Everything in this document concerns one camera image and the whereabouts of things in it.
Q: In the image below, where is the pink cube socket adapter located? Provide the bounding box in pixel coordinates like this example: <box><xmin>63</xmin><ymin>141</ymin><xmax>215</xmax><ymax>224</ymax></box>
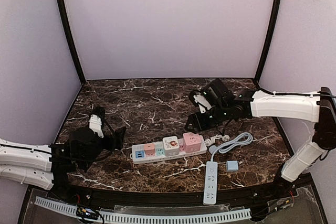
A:
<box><xmin>183</xmin><ymin>132</ymin><xmax>203</xmax><ymax>153</ymax></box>

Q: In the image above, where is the white multicolour power strip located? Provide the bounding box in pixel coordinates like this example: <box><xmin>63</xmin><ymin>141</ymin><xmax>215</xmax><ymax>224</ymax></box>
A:
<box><xmin>130</xmin><ymin>141</ymin><xmax>207</xmax><ymax>165</ymax></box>

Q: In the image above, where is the white cube socket adapter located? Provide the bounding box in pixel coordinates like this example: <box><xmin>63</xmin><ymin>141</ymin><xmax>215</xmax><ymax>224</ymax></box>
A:
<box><xmin>162</xmin><ymin>136</ymin><xmax>180</xmax><ymax>156</ymax></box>

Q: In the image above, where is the small pink charger plug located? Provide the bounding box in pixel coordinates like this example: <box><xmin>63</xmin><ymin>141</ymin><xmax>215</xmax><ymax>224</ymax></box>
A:
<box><xmin>144</xmin><ymin>143</ymin><xmax>156</xmax><ymax>156</ymax></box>

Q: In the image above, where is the small blue charger plug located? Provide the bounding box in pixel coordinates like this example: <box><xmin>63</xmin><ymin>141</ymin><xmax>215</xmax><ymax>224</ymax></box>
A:
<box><xmin>226</xmin><ymin>161</ymin><xmax>239</xmax><ymax>172</ymax></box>

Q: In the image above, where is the light blue power strip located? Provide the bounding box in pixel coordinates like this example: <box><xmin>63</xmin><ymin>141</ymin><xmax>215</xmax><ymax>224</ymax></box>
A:
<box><xmin>203</xmin><ymin>161</ymin><xmax>218</xmax><ymax>205</ymax></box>

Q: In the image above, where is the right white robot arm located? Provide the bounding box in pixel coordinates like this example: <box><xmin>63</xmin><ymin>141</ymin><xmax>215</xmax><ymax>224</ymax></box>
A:
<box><xmin>185</xmin><ymin>79</ymin><xmax>335</xmax><ymax>183</ymax></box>

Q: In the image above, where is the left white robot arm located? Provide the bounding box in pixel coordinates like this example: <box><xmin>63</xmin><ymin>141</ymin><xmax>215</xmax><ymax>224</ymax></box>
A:
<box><xmin>1</xmin><ymin>127</ymin><xmax>126</xmax><ymax>190</ymax></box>

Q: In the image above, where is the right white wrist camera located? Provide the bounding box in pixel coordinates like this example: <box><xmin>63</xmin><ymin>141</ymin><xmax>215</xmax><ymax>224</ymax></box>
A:
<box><xmin>191</xmin><ymin>92</ymin><xmax>213</xmax><ymax>114</ymax></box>

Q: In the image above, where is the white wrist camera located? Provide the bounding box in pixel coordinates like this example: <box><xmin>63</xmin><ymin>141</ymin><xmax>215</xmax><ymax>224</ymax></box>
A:
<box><xmin>191</xmin><ymin>92</ymin><xmax>213</xmax><ymax>114</ymax></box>
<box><xmin>89</xmin><ymin>114</ymin><xmax>104</xmax><ymax>138</ymax></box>

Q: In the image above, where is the white coiled strip cable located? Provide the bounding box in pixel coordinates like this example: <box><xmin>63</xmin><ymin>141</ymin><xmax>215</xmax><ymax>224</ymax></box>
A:
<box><xmin>204</xmin><ymin>134</ymin><xmax>230</xmax><ymax>146</ymax></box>

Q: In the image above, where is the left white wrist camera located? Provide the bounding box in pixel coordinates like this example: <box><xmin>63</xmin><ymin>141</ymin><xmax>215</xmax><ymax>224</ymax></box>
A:
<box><xmin>89</xmin><ymin>114</ymin><xmax>104</xmax><ymax>138</ymax></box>

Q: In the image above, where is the grey-blue coiled power cable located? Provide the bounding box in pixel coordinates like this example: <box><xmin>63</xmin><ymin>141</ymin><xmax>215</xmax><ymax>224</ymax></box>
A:
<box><xmin>208</xmin><ymin>132</ymin><xmax>254</xmax><ymax>162</ymax></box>

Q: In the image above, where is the white slotted cable duct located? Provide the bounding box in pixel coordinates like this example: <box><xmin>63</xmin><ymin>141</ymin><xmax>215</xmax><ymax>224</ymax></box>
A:
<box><xmin>34</xmin><ymin>197</ymin><xmax>251</xmax><ymax>223</ymax></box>

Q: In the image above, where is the black front table rail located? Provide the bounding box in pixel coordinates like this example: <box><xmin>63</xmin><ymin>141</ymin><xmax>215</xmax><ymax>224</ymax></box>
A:
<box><xmin>47</xmin><ymin>168</ymin><xmax>313</xmax><ymax>221</ymax></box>

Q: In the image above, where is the right black frame post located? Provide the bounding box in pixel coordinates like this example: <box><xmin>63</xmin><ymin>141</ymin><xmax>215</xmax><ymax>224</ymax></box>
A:
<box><xmin>253</xmin><ymin>0</ymin><xmax>281</xmax><ymax>86</ymax></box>

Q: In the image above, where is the black frame post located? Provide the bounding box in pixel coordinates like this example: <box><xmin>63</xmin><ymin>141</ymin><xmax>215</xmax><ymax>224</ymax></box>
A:
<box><xmin>57</xmin><ymin>0</ymin><xmax>86</xmax><ymax>85</ymax></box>
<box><xmin>253</xmin><ymin>0</ymin><xmax>281</xmax><ymax>86</ymax></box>

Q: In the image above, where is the left black frame post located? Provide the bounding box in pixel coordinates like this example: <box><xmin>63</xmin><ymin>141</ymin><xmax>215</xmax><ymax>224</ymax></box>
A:
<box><xmin>57</xmin><ymin>0</ymin><xmax>86</xmax><ymax>85</ymax></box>

